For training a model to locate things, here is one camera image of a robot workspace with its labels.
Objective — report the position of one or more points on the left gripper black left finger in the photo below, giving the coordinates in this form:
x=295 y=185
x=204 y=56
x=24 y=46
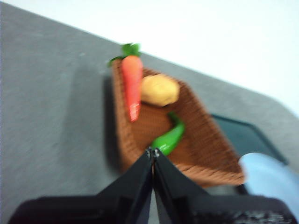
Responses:
x=112 y=205

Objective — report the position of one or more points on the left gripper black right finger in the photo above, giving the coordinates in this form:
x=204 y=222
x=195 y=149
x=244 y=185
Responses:
x=191 y=207

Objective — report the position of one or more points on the green pepper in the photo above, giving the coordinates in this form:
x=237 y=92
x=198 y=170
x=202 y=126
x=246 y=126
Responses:
x=172 y=137

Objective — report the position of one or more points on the brown wicker basket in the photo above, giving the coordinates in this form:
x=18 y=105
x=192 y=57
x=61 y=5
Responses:
x=203 y=144

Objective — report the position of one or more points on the pale blue plate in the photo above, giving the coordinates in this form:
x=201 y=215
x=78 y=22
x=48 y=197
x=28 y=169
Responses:
x=268 y=177

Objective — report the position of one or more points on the black tray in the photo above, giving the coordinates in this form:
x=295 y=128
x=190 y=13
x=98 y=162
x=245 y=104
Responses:
x=245 y=137

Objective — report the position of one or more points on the yellow-brown potato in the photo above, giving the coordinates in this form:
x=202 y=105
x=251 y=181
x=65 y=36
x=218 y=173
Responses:
x=161 y=91

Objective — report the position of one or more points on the orange toy carrot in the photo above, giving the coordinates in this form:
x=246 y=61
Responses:
x=132 y=81

